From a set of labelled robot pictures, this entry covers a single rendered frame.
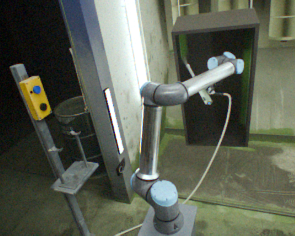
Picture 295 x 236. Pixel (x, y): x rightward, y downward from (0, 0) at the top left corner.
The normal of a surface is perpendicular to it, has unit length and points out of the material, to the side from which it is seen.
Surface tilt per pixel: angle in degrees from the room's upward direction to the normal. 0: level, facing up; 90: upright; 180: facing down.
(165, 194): 5
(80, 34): 90
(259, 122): 57
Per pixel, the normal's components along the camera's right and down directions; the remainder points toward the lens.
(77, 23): -0.35, 0.47
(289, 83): -0.36, -0.08
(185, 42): -0.22, 0.64
